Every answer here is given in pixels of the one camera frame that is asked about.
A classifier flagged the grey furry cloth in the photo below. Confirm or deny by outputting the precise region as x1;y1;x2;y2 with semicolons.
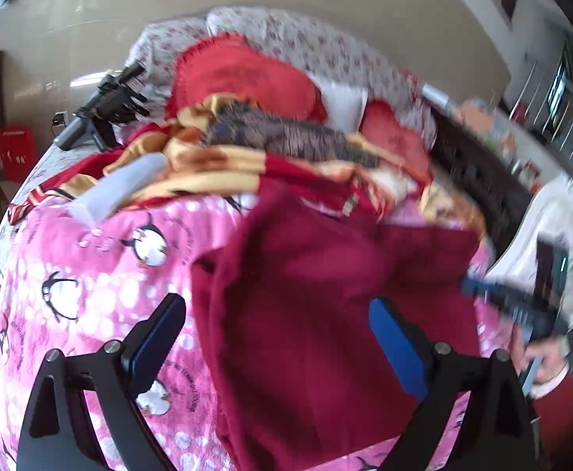
203;108;380;168

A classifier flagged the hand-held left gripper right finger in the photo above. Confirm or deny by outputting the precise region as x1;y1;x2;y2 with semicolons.
369;297;537;471

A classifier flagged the white plastic chair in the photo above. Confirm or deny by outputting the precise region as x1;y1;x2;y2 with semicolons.
487;177;573;325

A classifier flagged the floral bed sheet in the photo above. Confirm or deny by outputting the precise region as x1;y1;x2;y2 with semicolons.
0;122;135;280

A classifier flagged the pink penguin print blanket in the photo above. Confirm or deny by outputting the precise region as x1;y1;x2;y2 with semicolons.
0;191;513;471

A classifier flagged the red and gold patterned blanket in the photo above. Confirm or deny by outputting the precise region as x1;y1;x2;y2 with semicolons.
6;93;486;236

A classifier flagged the white cloth piece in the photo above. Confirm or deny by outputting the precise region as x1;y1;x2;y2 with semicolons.
68;152;169;229

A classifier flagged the dark headboard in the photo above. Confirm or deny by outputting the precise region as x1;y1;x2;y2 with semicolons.
431;103;542;256

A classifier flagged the small red cushion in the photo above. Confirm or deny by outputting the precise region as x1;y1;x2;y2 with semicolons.
360;100;434;182

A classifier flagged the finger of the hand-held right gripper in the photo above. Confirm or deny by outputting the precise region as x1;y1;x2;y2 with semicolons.
463;277;542;325

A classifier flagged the person's right forearm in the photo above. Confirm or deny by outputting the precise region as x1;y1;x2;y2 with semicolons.
529;368;573;462

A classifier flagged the person's right hand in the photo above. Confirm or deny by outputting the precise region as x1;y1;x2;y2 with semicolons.
512;334;569;388

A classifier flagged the large red round cushion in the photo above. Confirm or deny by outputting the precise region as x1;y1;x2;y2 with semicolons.
166;32;326;123

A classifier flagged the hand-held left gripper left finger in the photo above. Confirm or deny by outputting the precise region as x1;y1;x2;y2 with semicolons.
16;293;187;471

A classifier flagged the white pillow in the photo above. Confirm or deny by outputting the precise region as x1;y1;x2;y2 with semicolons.
311;76;370;131

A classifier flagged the red plastic crate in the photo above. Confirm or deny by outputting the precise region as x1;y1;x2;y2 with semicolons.
0;126;38;182

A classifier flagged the metal rack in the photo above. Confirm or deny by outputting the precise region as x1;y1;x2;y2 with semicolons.
507;34;573;182

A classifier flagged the dark red garment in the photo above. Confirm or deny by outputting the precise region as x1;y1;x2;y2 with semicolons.
190;177;483;471

